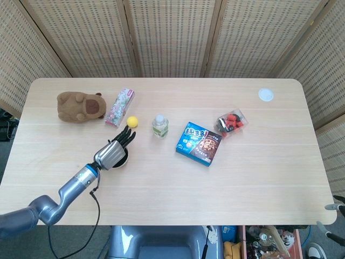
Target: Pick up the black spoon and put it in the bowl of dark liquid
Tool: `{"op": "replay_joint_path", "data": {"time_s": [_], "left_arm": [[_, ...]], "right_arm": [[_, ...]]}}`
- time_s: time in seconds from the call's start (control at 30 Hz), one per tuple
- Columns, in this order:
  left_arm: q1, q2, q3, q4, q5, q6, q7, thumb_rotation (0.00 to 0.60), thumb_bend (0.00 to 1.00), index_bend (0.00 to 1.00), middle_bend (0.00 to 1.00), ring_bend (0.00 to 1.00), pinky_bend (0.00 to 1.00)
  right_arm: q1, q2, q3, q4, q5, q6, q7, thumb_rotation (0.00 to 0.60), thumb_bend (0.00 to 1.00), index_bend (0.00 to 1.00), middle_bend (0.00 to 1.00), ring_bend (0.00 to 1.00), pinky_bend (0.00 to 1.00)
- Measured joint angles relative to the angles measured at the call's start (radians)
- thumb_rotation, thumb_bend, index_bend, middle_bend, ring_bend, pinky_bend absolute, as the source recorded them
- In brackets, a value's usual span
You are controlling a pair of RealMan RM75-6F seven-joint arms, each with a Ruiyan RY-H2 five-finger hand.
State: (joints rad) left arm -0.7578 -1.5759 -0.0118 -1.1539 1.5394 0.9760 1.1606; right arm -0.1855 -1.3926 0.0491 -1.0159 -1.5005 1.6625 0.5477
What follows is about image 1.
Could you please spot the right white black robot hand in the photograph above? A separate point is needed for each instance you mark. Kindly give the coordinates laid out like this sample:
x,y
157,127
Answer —
x,y
343,221

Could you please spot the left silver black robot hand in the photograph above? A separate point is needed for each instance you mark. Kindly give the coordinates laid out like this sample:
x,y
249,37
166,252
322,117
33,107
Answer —
x,y
110,155

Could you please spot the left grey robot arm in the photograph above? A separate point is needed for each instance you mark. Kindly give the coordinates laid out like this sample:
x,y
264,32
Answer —
x,y
70,189

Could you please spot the white bowl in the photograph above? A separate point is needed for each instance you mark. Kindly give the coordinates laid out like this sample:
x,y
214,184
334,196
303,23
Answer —
x,y
124,165

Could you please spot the white black rounded object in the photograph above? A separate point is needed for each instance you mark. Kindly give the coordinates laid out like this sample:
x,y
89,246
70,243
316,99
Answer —
x,y
316,251

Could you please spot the yellow ball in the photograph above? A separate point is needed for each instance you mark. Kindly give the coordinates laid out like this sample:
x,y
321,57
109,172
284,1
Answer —
x,y
132,122

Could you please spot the pink floral carton box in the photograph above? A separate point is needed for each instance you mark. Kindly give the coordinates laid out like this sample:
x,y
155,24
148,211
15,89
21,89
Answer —
x,y
120,108

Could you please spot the clear bottle green label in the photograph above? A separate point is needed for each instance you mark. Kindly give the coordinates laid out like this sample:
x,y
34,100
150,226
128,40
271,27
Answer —
x,y
160,126

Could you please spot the brown capybara plush toy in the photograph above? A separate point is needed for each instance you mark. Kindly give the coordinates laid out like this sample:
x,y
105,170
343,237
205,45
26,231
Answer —
x,y
72,108

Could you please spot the orange crate with clutter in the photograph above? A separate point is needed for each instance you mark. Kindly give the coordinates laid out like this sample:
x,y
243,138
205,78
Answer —
x,y
269,242

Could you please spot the blue cookie box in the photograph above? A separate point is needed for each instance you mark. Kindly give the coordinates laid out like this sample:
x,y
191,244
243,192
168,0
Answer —
x,y
198,145

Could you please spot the grey robot torso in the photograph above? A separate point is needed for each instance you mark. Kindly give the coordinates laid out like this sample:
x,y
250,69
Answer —
x,y
161,242

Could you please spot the blue packet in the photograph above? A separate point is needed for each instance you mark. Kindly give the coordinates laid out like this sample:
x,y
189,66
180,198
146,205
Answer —
x,y
229,232

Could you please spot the yellow cloth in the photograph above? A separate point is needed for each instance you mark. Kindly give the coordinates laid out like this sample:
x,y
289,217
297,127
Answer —
x,y
231,251

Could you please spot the clear box red black pieces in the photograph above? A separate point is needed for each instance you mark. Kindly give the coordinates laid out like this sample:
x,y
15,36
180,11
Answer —
x,y
231,122

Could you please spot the woven bamboo folding screen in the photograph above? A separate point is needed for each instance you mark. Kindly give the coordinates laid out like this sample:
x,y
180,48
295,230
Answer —
x,y
172,35

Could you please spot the white round disc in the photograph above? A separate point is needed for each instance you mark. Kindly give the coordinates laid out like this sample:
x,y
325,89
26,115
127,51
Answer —
x,y
266,94

